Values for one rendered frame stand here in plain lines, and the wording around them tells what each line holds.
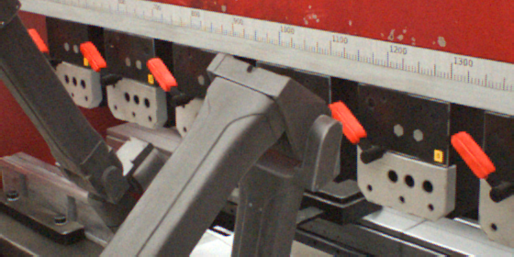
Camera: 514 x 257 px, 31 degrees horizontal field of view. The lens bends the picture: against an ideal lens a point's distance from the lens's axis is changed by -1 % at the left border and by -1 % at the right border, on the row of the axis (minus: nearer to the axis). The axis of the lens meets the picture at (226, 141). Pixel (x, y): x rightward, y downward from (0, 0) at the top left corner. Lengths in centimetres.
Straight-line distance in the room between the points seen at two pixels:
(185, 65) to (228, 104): 75
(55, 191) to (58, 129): 81
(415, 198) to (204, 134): 53
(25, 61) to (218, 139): 44
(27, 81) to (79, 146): 14
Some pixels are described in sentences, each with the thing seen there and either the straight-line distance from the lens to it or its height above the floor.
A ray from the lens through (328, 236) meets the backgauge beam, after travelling 182.
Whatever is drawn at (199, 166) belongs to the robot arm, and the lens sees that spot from 78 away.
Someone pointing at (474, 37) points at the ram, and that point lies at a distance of 116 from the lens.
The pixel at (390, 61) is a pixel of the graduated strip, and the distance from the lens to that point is 124.
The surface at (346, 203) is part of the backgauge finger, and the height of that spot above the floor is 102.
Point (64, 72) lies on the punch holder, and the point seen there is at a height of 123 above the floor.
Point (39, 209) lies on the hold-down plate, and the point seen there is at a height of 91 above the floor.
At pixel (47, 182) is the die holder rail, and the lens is 207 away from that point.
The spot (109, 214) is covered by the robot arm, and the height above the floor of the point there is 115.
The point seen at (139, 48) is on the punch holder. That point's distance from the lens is 165.
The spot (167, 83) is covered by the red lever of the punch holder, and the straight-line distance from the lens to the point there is 154.
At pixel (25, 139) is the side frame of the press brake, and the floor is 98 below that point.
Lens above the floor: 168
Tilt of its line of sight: 19 degrees down
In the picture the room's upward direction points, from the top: 3 degrees counter-clockwise
